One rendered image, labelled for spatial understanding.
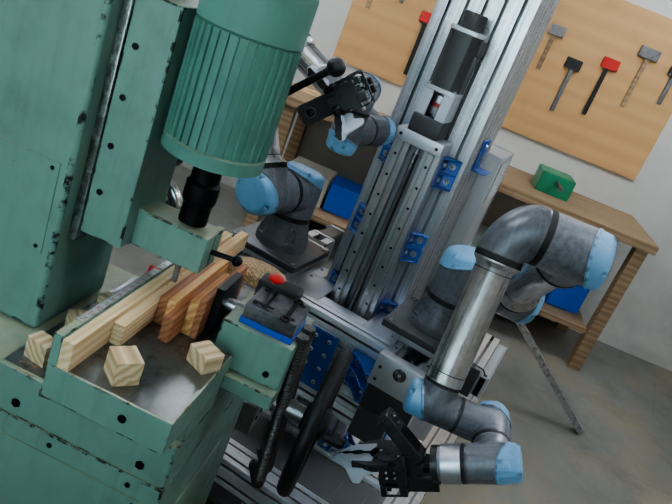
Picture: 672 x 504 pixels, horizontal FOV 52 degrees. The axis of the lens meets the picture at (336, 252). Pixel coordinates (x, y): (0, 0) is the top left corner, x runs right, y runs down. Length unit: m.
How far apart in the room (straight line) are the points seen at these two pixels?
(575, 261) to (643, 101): 3.18
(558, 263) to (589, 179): 3.18
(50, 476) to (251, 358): 0.39
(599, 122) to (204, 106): 3.56
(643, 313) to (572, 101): 1.47
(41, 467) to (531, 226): 0.97
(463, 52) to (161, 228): 0.90
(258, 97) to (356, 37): 3.32
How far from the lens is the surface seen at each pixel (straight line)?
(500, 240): 1.33
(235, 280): 1.25
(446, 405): 1.39
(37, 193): 1.24
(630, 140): 4.50
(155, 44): 1.13
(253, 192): 1.73
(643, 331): 4.93
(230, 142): 1.10
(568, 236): 1.35
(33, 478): 1.34
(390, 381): 1.70
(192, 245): 1.20
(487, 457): 1.34
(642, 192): 4.61
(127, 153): 1.18
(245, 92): 1.07
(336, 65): 1.23
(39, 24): 1.19
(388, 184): 1.85
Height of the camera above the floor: 1.55
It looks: 21 degrees down
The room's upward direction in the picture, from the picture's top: 22 degrees clockwise
